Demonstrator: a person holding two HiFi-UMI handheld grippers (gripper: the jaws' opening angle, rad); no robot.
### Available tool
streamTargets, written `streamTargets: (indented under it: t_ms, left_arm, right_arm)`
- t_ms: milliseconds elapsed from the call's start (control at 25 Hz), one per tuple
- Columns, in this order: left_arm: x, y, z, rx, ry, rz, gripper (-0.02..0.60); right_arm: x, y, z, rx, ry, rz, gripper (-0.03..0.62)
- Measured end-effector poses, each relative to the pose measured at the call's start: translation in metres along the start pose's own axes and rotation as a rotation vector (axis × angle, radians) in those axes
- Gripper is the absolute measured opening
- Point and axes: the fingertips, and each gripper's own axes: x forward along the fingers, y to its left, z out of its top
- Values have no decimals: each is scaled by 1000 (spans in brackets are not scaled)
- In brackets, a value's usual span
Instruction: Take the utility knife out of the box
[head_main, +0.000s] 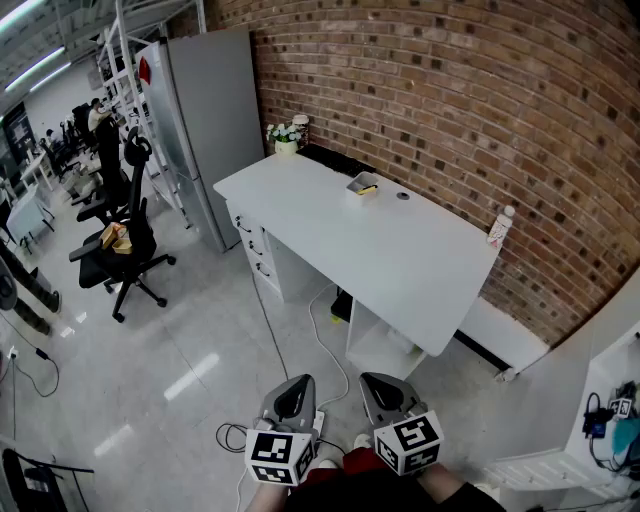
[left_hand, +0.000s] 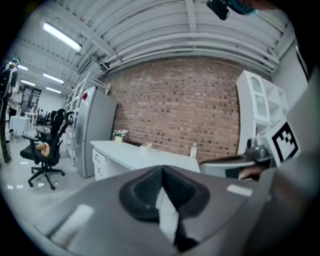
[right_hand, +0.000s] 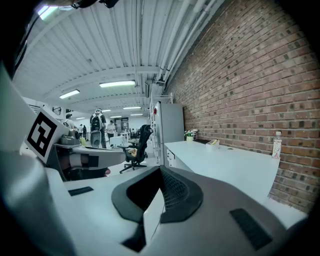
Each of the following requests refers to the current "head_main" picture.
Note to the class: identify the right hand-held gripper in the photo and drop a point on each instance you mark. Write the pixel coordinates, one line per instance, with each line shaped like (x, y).
(410, 442)

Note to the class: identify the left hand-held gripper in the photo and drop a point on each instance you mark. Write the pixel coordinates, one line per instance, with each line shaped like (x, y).
(272, 450)

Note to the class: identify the small grey plastic bin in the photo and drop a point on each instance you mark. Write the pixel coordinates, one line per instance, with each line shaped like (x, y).
(356, 198)

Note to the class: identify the yellow and black small part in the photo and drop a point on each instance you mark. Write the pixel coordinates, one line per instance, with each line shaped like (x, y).
(367, 189)

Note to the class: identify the person's left forearm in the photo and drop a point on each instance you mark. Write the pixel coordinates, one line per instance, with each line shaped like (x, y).
(265, 500)

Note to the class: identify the person's right forearm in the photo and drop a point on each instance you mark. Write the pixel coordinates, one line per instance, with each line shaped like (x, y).
(445, 487)

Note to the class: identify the black box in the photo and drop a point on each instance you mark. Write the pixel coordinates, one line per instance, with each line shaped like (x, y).
(342, 305)

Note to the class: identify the white power strip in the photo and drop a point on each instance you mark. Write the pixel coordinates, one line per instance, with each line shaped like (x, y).
(318, 422)

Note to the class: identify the person's white shoe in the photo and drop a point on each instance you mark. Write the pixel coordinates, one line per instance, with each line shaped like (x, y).
(362, 441)
(327, 464)

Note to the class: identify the person's black red clothing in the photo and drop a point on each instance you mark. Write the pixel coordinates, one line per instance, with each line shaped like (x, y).
(360, 492)

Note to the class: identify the white low bench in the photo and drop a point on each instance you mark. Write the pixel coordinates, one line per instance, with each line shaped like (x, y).
(500, 332)

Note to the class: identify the white desk with drawers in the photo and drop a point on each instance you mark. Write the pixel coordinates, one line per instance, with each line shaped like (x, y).
(350, 240)

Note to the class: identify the white shelf unit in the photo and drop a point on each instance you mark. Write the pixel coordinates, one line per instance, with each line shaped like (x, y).
(565, 380)

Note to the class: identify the white pink bottle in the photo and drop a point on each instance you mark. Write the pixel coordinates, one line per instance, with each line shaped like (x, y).
(500, 230)

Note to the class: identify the yellow tray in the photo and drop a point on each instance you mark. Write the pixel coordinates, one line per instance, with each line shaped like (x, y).
(122, 246)

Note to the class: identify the black keyboard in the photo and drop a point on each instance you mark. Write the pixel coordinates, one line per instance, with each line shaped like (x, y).
(335, 159)

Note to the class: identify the white pot with flowers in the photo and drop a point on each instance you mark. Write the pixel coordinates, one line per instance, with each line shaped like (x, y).
(285, 147)

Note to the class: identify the brown cup with white lid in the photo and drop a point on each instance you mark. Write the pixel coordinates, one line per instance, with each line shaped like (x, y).
(301, 127)

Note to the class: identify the grey partition panel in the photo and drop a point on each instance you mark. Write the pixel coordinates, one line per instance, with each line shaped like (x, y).
(215, 125)

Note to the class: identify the white table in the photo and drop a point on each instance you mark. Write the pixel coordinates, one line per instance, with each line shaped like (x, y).
(25, 215)

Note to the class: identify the red sticker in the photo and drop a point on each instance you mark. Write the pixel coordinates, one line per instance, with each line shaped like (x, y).
(145, 70)

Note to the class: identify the white metal shelf rack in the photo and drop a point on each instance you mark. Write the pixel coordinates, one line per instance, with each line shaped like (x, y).
(122, 60)

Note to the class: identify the long ceiling light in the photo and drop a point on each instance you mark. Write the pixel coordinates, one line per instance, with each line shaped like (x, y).
(35, 70)
(17, 14)

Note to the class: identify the white wall plug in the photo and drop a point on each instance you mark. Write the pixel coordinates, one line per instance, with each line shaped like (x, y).
(13, 354)

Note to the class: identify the black metal frame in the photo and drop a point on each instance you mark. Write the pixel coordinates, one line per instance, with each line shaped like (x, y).
(20, 480)

